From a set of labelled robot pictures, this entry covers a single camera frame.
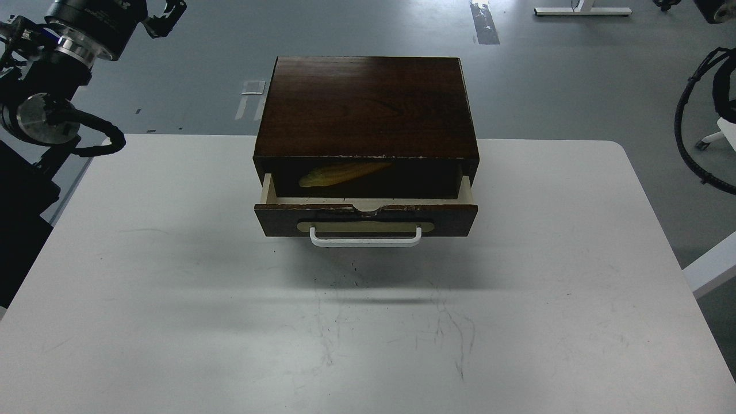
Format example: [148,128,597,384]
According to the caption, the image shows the dark wooden cabinet box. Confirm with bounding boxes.
[253,56,480,198]

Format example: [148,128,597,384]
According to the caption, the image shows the yellow toy corn cob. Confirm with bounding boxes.
[297,162,394,188]

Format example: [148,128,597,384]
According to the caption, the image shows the wooden drawer with white handle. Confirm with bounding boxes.
[254,174,479,247]

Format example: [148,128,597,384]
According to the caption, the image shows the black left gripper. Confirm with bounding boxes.
[45,1,187,61]

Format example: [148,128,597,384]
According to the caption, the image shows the white desk leg base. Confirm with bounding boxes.
[534,1,633,17]

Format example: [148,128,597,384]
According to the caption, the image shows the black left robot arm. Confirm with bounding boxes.
[1,1,187,309]

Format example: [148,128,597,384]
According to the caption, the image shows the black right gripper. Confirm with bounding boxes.
[653,0,735,24]

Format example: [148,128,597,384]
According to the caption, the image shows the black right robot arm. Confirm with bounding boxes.
[651,1,735,196]

